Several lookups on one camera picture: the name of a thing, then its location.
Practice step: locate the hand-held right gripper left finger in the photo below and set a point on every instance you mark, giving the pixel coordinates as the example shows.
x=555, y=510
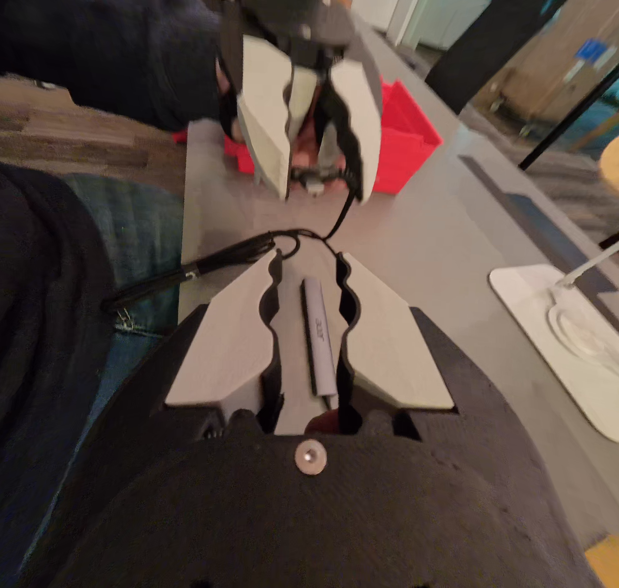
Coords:
x=218, y=356

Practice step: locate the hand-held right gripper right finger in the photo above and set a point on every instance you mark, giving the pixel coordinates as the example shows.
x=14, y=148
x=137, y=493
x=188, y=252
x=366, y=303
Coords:
x=401, y=356

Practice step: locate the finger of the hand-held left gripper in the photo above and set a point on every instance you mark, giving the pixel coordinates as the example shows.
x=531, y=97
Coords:
x=263, y=105
x=360, y=114

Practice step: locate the red plastic bin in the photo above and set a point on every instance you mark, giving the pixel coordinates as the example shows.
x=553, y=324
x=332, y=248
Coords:
x=406, y=143

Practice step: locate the grey usb hub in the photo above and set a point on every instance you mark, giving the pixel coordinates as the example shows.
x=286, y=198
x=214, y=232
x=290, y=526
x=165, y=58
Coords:
x=319, y=342

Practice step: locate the yellow plastic bin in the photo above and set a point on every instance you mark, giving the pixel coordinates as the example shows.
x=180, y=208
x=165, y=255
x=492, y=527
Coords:
x=604, y=564

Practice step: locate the person's left forearm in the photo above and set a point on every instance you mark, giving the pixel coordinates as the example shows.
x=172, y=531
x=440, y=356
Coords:
x=97, y=37

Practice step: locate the person's left hand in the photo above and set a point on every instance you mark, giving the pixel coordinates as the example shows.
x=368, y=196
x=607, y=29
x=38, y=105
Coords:
x=319, y=153

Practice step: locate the person's blue jeans leg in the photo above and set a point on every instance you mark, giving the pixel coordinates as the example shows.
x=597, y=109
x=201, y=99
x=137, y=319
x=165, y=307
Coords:
x=145, y=250

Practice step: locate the white stand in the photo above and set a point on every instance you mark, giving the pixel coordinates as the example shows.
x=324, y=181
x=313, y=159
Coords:
x=561, y=327

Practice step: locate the black tripod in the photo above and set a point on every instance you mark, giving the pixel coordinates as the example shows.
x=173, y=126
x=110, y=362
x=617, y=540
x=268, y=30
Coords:
x=571, y=124

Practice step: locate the stack of cardboard boxes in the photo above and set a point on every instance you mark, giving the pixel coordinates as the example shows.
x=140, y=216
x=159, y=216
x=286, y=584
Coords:
x=571, y=47

